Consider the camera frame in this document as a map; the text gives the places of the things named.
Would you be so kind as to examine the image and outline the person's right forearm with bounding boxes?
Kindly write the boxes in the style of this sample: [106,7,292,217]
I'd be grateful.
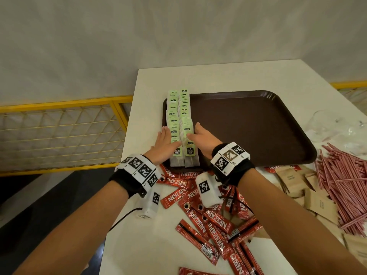
[238,168,367,275]

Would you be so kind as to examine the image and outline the neat rows of tea bags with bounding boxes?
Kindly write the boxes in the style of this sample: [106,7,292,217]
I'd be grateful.
[166,88,200,168]

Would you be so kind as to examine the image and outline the right wristband with marker tiles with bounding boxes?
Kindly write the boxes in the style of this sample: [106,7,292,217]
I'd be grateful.
[210,141,256,186]

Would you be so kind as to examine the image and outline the pile of red Nescafe sachets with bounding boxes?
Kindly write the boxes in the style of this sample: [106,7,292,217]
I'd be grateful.
[156,163,302,275]

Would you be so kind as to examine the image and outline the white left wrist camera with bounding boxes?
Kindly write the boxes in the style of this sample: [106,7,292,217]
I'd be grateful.
[138,183,162,220]

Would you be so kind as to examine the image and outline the person's left hand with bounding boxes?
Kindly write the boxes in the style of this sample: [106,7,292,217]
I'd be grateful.
[143,126,182,167]

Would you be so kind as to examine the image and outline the person's left forearm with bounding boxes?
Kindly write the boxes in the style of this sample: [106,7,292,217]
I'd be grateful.
[13,180,130,275]

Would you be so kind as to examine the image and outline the pile of pink stirrer sticks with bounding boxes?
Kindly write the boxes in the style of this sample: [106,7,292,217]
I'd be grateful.
[314,142,367,238]

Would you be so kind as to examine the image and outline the marker cube on right wrist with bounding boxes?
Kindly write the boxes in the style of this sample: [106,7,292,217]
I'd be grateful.
[195,172,224,208]

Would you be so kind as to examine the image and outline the left wristband with marker tiles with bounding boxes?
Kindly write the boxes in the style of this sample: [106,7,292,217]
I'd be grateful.
[109,154,162,198]

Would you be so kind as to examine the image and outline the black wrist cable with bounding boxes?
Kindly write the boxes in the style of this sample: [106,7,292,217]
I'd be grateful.
[108,207,143,232]
[222,194,255,215]

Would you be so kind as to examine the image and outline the person's right hand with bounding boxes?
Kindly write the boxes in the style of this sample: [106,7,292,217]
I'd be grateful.
[186,122,224,161]

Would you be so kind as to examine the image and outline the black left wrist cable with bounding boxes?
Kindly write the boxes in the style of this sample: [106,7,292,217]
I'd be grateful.
[108,207,143,232]

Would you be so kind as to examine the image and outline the pile of brown sugar packets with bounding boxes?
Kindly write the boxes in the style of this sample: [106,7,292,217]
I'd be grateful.
[253,164,367,268]

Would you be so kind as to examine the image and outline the clear glass cups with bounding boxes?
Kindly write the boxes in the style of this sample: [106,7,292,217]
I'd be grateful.
[304,110,367,155]

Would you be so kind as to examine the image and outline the wristband with marker tiles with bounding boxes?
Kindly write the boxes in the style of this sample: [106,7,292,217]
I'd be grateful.
[210,141,256,186]
[109,154,162,198]

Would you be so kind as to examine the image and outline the brown plastic tray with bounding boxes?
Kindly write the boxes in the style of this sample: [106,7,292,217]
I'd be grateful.
[162,90,317,174]

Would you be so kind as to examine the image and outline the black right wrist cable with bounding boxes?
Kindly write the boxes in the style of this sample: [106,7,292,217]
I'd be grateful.
[222,194,255,215]

